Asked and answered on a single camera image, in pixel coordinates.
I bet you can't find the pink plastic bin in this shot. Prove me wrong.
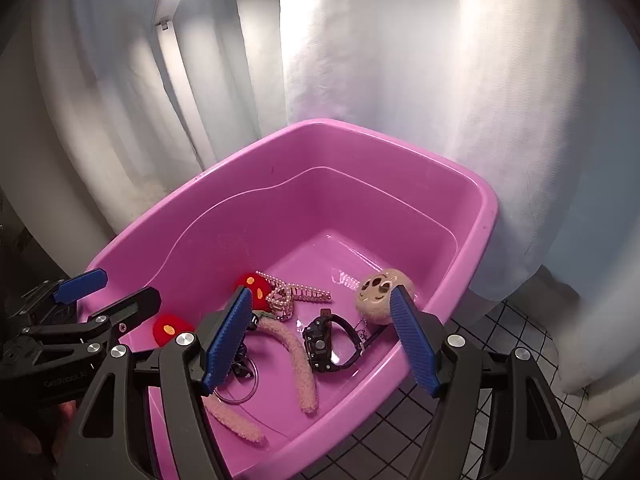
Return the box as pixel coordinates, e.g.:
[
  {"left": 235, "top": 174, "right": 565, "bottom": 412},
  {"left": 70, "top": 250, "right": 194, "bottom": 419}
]
[{"left": 78, "top": 119, "right": 498, "bottom": 479}]

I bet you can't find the beige sloth plush clip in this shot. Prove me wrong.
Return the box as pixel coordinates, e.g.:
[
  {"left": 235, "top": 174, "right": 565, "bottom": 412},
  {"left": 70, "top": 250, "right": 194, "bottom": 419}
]
[{"left": 356, "top": 269, "right": 416, "bottom": 325}]

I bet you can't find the pink strawberry plush headband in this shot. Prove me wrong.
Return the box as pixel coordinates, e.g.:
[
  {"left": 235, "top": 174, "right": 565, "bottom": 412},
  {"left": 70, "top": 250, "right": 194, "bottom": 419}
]
[{"left": 149, "top": 268, "right": 321, "bottom": 451}]

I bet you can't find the large silver bangle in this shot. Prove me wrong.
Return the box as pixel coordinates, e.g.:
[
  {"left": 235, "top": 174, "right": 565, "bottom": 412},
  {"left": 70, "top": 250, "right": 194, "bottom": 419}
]
[{"left": 214, "top": 356, "right": 259, "bottom": 405}]

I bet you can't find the black wrist watch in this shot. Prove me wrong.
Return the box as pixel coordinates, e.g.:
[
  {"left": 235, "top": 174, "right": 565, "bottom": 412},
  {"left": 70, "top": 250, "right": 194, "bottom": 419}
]
[{"left": 303, "top": 308, "right": 363, "bottom": 373}]

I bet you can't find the white curtain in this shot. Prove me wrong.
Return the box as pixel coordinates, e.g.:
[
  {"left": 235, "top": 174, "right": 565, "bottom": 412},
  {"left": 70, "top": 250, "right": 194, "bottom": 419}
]
[{"left": 1, "top": 0, "right": 639, "bottom": 434}]

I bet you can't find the person's left hand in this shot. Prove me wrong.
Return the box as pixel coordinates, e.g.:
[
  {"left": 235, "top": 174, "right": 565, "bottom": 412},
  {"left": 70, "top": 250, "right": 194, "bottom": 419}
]
[{"left": 1, "top": 401, "right": 77, "bottom": 479}]

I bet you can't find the white desk lamp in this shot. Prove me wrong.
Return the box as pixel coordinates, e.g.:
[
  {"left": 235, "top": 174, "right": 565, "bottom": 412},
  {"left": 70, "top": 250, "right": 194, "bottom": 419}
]
[{"left": 153, "top": 0, "right": 216, "bottom": 169}]

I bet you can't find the pearl hair clip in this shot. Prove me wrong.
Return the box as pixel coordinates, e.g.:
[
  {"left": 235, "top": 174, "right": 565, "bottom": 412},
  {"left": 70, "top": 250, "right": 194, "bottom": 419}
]
[{"left": 256, "top": 271, "right": 332, "bottom": 322}]

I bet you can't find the white grid tablecloth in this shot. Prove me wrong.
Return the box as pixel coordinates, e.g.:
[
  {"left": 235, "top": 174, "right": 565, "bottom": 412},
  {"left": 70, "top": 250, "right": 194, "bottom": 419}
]
[{"left": 299, "top": 299, "right": 622, "bottom": 480}]

